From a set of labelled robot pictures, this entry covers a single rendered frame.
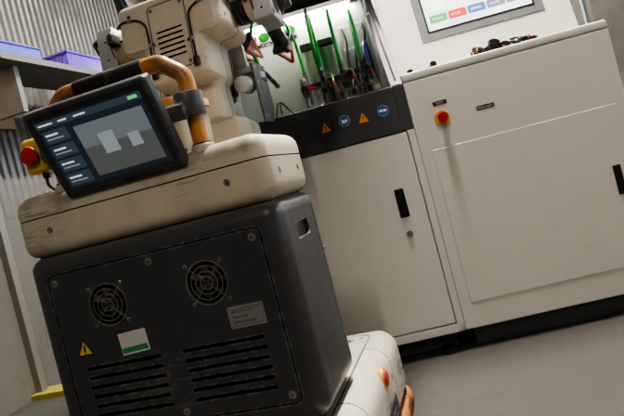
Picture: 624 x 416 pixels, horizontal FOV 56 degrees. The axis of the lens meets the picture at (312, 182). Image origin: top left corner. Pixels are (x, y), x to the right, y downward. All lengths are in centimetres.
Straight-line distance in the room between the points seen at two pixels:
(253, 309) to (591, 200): 140
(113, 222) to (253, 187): 29
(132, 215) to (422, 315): 125
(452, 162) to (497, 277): 42
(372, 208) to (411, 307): 37
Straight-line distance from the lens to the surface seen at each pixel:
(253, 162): 102
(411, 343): 221
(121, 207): 114
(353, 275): 207
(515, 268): 212
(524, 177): 210
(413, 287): 208
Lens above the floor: 70
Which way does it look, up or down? level
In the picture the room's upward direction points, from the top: 15 degrees counter-clockwise
